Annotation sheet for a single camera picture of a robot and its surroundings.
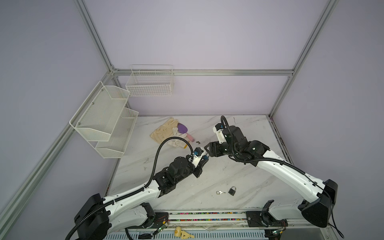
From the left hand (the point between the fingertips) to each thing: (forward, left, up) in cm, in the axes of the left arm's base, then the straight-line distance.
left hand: (204, 158), depth 74 cm
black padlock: (-10, -17, -19) cm, 27 cm away
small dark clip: (+23, +3, -19) cm, 31 cm away
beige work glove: (+32, +29, -20) cm, 48 cm away
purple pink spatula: (+35, +14, -19) cm, 43 cm away
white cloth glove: (-1, +12, +16) cm, 20 cm away
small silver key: (-11, -9, -19) cm, 24 cm away
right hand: (+4, -1, +5) cm, 6 cm away
